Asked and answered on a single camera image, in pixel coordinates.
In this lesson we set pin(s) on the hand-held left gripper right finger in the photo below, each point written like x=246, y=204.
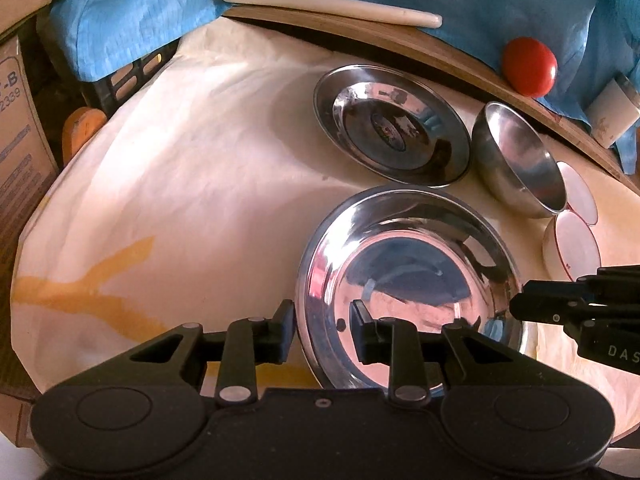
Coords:
x=358, y=326

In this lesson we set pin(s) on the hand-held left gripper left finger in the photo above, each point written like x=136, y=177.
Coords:
x=285, y=331

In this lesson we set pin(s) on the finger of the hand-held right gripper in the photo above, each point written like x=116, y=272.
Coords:
x=555, y=287
x=540, y=307

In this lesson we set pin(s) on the white bowl with red rim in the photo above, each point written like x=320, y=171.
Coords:
x=580, y=192
x=572, y=250

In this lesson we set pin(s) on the large steel plate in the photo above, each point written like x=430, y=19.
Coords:
x=400, y=280

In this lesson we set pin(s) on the steel bowl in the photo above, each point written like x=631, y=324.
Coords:
x=520, y=160

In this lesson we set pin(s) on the white cup with metal rim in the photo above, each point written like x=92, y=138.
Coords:
x=612, y=115

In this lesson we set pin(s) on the small steel plate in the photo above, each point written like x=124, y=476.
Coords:
x=395, y=125

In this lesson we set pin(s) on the red tomato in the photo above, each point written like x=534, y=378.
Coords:
x=530, y=66

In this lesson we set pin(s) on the orange object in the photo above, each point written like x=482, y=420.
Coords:
x=82, y=127

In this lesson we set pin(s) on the black plastic crate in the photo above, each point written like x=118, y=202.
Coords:
x=125, y=82

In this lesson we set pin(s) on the large printed cardboard box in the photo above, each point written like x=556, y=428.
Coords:
x=20, y=150

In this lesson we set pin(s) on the white rod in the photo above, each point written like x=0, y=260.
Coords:
x=325, y=4

